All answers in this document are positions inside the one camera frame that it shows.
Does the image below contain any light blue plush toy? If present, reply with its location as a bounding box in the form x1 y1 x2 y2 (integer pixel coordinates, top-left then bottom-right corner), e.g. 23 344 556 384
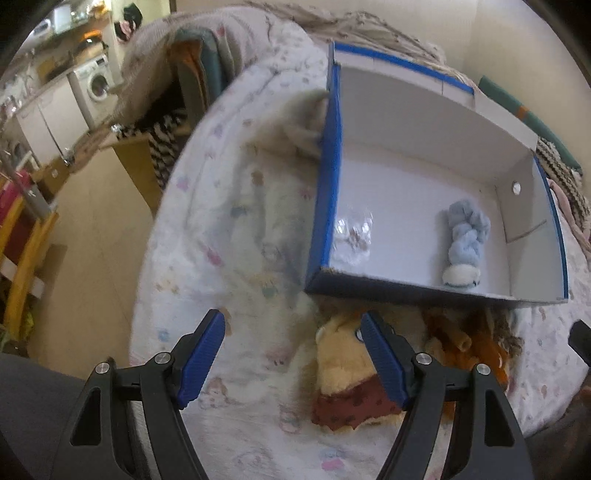
441 199 491 288

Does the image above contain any black and white zebra cloth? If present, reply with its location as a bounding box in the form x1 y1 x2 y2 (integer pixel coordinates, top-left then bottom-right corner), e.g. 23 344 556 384
111 113 188 190

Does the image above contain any blue and white cardboard box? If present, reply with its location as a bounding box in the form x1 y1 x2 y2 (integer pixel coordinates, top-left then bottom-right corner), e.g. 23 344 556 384
305 41 570 308

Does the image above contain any orange fox plush toy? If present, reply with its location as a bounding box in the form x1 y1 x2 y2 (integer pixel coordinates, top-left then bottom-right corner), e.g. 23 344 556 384
422 307 525 393

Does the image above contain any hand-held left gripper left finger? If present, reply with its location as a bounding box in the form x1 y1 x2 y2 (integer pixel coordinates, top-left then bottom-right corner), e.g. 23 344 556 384
55 308 227 480

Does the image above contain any teal cloth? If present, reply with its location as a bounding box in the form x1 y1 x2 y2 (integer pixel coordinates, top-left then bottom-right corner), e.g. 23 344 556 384
175 28 232 134

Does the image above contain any clear plastic bag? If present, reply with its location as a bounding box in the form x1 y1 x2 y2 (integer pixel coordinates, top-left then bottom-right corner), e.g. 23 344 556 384
333 210 374 265

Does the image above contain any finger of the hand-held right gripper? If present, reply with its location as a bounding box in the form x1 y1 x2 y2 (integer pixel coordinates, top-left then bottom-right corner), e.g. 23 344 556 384
569 320 591 370

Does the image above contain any brown cardboard box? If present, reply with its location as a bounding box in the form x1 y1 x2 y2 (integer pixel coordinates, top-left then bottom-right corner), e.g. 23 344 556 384
36 157 71 200

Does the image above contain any white washing machine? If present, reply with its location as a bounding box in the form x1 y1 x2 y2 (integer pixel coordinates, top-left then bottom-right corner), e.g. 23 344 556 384
69 54 116 127

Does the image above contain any pink cloth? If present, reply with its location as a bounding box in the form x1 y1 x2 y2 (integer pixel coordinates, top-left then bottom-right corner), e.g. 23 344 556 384
547 178 591 264

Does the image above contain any yellow bear plush toy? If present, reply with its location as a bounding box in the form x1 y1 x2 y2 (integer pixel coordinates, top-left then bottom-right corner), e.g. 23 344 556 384
311 314 430 432

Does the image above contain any teal pillow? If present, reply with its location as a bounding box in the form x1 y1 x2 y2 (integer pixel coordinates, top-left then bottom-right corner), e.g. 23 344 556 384
478 76 583 171

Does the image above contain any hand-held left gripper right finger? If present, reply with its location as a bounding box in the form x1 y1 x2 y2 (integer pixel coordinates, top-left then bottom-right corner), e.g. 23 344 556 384
359 311 536 480

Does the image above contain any white kitchen cabinet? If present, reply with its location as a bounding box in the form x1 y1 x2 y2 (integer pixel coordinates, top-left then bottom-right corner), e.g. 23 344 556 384
14 83 90 164

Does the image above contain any white printed blanket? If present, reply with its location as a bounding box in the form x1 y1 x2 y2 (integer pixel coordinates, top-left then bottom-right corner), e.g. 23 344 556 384
129 21 591 480

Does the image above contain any cream fluffy plush toy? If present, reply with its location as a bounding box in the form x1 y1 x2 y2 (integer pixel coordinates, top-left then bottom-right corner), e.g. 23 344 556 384
249 90 331 160

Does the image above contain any grey knit blanket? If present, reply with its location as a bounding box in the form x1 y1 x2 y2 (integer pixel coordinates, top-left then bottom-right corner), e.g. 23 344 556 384
113 7 259 125

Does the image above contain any striped knit cloth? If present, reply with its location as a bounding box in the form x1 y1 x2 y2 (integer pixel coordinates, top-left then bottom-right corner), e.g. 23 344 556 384
536 136 591 232

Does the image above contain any crumpled floral duvet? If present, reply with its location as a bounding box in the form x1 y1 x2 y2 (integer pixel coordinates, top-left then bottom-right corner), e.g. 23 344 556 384
245 0 462 79

